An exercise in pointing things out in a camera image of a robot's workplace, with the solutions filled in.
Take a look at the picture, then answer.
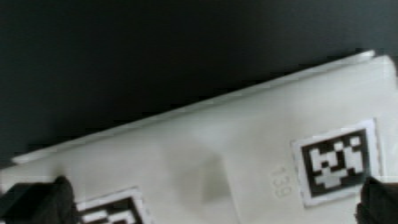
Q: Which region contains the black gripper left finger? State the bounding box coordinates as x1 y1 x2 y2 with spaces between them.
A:
0 176 78 224

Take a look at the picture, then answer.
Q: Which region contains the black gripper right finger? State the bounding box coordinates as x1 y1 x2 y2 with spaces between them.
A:
355 177 398 224

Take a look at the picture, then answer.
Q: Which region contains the white door panel with knob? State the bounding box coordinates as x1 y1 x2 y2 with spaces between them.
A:
0 52 398 224

